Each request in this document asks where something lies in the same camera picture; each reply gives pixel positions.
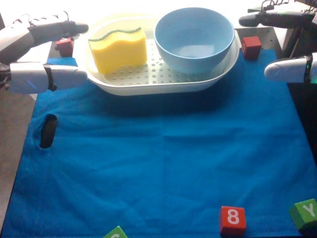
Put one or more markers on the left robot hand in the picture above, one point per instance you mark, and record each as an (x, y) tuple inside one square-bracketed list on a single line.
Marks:
[(15, 44)]

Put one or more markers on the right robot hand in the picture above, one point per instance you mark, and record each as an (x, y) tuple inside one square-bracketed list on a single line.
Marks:
[(287, 69)]

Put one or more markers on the light blue bowl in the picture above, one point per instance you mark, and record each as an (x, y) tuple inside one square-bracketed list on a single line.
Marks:
[(193, 62)]

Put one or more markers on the yellow sponge with green pad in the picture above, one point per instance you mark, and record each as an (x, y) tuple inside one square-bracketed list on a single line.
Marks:
[(119, 52)]

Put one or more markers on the plain red block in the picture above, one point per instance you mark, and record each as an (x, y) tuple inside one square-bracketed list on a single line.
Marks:
[(252, 48)]

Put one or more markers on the red block with letter G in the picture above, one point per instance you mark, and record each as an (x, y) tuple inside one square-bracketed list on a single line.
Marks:
[(65, 48)]

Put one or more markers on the black oblong slot piece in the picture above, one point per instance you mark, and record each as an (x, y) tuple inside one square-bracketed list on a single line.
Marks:
[(48, 131)]

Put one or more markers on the white perforated plastic basin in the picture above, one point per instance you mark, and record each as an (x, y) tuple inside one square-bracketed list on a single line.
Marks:
[(153, 84)]

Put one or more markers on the green block with letter Y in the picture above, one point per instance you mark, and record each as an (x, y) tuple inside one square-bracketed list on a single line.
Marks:
[(301, 220)]

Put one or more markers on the blue table cloth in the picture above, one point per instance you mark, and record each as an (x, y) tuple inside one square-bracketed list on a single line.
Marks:
[(158, 161)]

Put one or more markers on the red block with number 8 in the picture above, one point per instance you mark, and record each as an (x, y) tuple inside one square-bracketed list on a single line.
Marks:
[(225, 230)]

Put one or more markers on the green block with letter C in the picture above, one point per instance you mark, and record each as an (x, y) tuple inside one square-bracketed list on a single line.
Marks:
[(116, 233)]

